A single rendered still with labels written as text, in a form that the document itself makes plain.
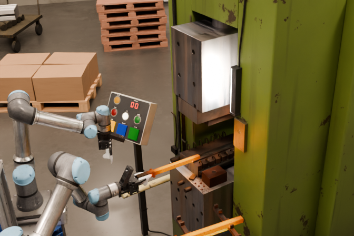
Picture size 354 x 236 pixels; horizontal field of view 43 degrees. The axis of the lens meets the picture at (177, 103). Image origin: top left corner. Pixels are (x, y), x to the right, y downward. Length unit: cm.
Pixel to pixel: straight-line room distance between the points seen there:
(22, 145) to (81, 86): 272
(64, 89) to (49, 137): 65
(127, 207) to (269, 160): 188
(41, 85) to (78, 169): 337
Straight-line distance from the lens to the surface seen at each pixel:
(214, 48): 227
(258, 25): 207
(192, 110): 246
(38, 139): 507
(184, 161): 262
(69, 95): 542
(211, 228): 225
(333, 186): 268
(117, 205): 395
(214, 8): 232
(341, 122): 247
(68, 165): 218
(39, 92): 550
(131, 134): 293
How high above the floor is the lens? 250
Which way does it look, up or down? 27 degrees down
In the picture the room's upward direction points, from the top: 2 degrees counter-clockwise
